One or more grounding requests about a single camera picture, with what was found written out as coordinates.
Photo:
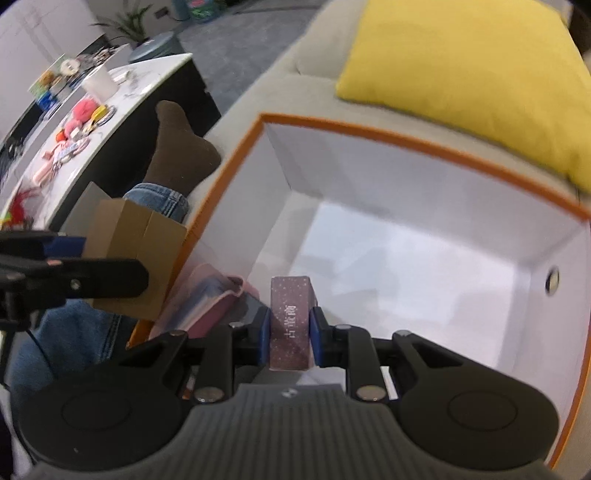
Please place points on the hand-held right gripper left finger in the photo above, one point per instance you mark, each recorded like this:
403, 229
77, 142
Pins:
264, 337

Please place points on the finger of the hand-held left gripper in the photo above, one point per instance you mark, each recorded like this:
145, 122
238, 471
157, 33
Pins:
64, 246
106, 277

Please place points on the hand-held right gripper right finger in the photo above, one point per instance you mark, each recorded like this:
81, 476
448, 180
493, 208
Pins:
316, 337

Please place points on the small maroon dotted box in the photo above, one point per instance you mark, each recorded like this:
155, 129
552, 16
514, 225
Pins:
291, 318

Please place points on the brown cardboard box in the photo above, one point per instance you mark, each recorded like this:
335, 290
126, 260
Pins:
134, 230

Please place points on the white storage box orange rim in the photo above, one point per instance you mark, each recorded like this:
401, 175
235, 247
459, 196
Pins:
415, 277

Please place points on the white desktop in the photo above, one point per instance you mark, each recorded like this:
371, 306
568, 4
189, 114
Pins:
124, 92

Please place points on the red feather toy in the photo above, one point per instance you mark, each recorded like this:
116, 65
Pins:
19, 206

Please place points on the person's leg in blue jeans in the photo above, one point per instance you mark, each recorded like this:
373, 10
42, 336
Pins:
83, 332

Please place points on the pink pouch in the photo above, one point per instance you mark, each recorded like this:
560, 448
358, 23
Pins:
212, 300

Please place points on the pink oblong case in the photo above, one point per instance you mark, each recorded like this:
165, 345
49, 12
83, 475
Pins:
42, 173

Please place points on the red small toy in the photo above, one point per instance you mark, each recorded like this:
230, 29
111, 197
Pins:
60, 135

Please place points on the yellow small toy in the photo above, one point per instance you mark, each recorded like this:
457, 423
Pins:
99, 113

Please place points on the pink fluffy ball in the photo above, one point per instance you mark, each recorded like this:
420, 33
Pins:
84, 109

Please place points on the person's foot in brown sock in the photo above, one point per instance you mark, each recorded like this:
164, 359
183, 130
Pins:
180, 147

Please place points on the white cup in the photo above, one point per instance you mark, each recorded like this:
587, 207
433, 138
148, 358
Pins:
99, 82

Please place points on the beige sofa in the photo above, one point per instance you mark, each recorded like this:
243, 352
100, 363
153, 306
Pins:
295, 106

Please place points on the green potted plant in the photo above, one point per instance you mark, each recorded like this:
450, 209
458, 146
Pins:
131, 19

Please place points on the green pink patterned container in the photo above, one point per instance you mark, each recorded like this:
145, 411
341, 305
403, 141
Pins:
203, 9

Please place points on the yellow cushion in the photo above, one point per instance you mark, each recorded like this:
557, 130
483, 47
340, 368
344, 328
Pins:
461, 69

